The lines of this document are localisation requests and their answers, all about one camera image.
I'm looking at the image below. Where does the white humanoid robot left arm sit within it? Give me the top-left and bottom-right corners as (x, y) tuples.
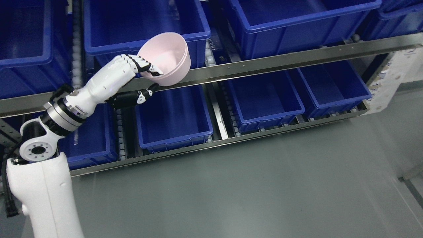
(1, 84), (84, 238)

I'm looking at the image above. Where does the pink bowl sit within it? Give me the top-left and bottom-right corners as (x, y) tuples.
(138, 32), (191, 87)

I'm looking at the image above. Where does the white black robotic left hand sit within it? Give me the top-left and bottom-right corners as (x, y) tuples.
(65, 54), (163, 117)

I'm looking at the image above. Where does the blue bin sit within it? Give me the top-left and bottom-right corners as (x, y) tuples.
(226, 71), (305, 134)
(288, 60), (372, 119)
(219, 0), (382, 60)
(135, 85), (213, 153)
(84, 0), (211, 69)
(0, 0), (72, 99)
(58, 104), (119, 170)
(356, 0), (423, 41)

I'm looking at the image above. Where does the metal roller shelf rack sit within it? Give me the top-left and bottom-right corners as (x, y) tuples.
(0, 0), (423, 177)

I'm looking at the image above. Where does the lower far right blue bin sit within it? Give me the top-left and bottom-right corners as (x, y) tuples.
(288, 60), (372, 119)

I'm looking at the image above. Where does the lower left blue bin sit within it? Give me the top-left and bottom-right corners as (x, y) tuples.
(58, 104), (119, 170)

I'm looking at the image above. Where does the upper far right blue bin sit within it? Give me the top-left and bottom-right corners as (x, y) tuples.
(356, 0), (423, 41)

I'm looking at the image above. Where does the upper middle blue bin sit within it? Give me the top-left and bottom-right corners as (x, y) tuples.
(84, 0), (211, 69)

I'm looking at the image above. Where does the white sign with blue characters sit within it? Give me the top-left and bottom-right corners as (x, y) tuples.
(364, 46), (423, 115)

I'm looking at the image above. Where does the upper left blue bin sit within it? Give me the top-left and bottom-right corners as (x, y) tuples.
(0, 0), (72, 99)

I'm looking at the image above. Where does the lower middle blue bin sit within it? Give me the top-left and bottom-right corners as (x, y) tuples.
(135, 85), (213, 153)

